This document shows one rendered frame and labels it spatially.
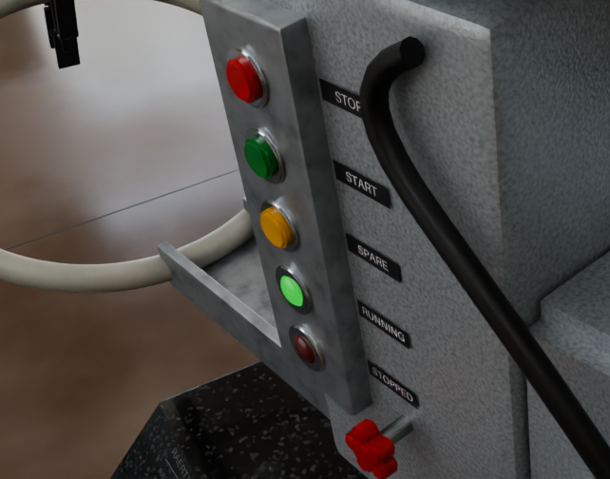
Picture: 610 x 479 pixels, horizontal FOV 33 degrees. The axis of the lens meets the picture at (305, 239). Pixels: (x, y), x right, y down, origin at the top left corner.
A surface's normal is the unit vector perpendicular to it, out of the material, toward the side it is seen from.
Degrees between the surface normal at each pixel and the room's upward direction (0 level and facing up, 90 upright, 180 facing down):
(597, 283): 4
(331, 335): 90
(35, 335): 0
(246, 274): 1
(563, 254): 90
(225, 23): 90
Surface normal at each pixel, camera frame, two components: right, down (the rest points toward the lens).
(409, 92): -0.78, 0.47
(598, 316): -0.20, -0.82
